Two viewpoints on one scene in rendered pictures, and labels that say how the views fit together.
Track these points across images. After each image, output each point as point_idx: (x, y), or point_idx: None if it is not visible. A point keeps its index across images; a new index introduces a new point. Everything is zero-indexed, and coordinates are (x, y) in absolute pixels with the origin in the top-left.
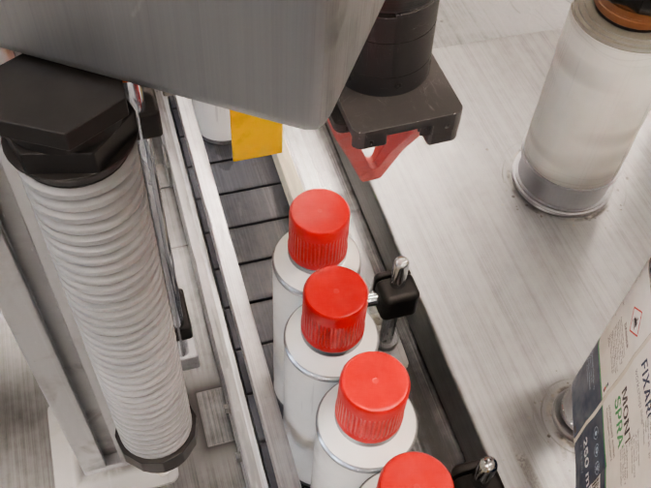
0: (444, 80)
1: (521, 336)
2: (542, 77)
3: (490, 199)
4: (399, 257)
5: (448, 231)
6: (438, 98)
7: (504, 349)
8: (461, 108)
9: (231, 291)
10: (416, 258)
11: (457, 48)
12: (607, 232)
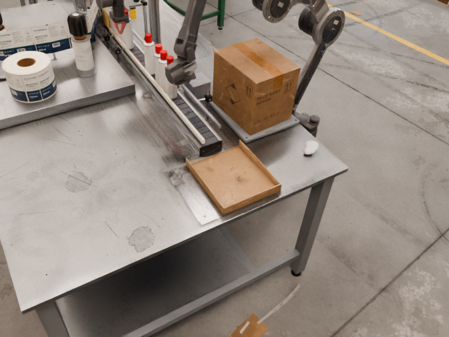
0: (111, 13)
1: (97, 54)
2: (86, 87)
3: (100, 68)
4: (116, 43)
5: (108, 63)
6: (111, 12)
7: (100, 53)
8: (109, 11)
9: (138, 35)
10: (113, 60)
11: (104, 91)
12: None
